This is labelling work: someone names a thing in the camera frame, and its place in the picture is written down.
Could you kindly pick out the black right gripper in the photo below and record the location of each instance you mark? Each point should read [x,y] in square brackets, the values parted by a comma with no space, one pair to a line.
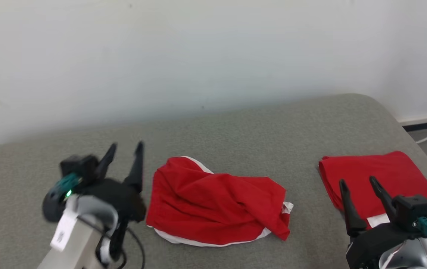
[366,250]

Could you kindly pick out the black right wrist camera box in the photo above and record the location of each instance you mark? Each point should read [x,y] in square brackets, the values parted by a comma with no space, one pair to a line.
[413,211]

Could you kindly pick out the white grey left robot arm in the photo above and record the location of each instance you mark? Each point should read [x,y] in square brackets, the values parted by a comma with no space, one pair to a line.
[83,243]

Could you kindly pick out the teal left camera connector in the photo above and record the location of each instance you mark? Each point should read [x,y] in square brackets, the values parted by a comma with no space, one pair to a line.
[67,183]

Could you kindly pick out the red white basketball shorts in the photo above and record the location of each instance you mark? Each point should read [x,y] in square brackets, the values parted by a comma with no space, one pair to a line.
[213,201]

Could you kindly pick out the red white basketball jersey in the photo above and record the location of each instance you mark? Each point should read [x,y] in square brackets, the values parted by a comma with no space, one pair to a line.
[385,168]

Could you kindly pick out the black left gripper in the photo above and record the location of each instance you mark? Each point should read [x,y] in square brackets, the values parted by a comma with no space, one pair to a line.
[120,198]

